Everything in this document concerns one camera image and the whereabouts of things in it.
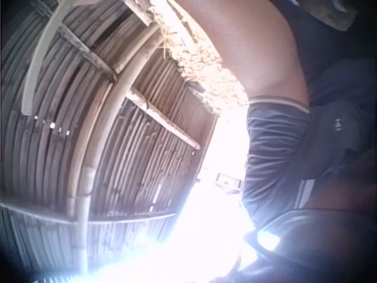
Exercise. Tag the pale grey curved plank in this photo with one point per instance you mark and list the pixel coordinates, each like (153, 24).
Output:
(38, 59)

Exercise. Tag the thick bamboo post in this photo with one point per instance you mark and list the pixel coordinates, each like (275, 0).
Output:
(103, 123)

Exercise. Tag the thin horizontal bamboo rail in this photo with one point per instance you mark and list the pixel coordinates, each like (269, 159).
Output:
(44, 213)

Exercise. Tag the long wooden crossbar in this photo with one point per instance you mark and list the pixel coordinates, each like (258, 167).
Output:
(165, 121)

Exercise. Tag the short wooden crossbar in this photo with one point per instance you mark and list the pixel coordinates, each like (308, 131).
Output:
(88, 54)

